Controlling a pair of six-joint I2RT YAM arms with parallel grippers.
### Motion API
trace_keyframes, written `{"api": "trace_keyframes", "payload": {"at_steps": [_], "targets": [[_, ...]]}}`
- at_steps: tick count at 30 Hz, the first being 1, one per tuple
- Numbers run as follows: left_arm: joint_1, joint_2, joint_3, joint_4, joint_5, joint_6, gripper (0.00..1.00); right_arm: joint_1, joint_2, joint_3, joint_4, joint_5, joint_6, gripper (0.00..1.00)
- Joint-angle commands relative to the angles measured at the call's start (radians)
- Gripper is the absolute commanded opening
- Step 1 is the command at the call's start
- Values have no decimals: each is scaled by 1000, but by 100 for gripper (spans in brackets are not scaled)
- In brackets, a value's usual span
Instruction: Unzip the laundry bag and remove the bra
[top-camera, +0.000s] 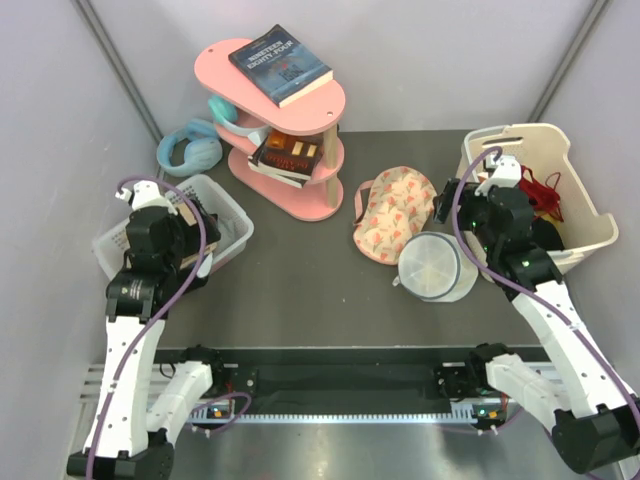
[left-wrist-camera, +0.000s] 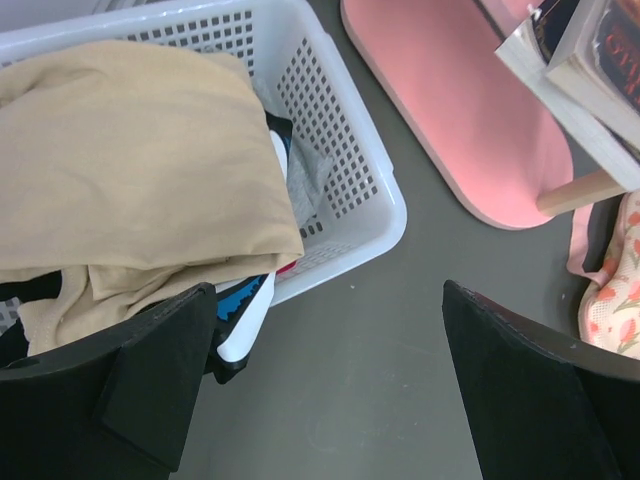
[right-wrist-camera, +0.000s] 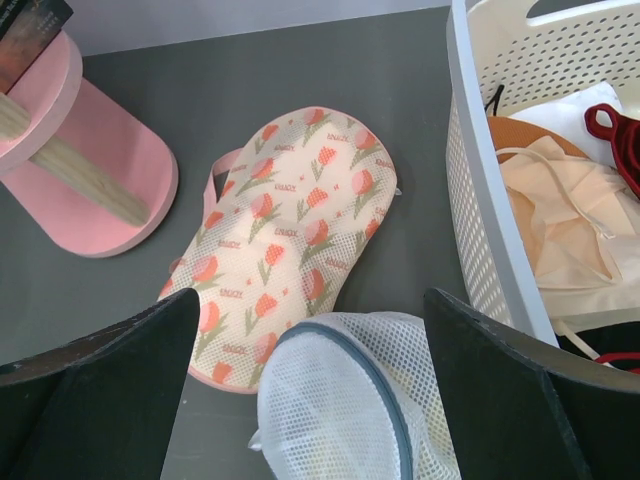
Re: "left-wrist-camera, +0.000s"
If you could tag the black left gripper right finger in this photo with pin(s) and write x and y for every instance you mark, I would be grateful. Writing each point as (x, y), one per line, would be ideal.
(540, 404)

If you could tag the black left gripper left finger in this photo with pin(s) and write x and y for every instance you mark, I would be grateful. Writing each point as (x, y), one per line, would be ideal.
(114, 405)

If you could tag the black white blue garment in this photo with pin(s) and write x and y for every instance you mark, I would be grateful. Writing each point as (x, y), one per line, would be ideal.
(242, 306)

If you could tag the beige folded garment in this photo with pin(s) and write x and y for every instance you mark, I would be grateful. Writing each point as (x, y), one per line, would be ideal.
(133, 172)

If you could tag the pink three-tier shelf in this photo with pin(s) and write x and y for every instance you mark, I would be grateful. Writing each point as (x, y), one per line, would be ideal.
(497, 147)

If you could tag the white mesh cloth in basket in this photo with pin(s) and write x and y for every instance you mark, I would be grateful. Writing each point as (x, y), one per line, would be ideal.
(307, 169)

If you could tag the dark red paperback book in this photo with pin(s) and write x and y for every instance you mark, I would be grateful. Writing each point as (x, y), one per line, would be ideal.
(596, 63)

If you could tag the white perforated plastic basket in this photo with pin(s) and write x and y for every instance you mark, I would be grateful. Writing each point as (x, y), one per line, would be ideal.
(362, 214)

